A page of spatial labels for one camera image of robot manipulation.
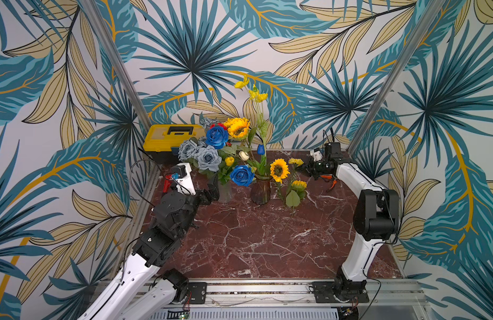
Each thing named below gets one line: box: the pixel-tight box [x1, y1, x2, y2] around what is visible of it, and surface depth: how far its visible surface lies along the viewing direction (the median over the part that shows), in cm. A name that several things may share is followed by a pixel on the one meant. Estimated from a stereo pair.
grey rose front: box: [195, 144, 222, 172], surface depth 71 cm
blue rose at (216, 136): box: [205, 126, 229, 150], surface depth 64 cm
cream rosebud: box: [238, 150, 250, 161], surface depth 81 cm
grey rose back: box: [199, 117, 220, 132], surface depth 77 cm
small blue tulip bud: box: [257, 144, 266, 156], surface depth 82 cm
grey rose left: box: [177, 137, 199, 162], surface depth 73 cm
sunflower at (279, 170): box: [269, 158, 291, 184], surface depth 79 cm
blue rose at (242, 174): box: [230, 164, 255, 187], surface depth 55 cm
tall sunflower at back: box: [223, 117, 251, 138], surface depth 70 cm
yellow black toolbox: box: [142, 124, 206, 164], surface depth 105 cm
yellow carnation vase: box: [288, 158, 305, 166], surface depth 95 cm
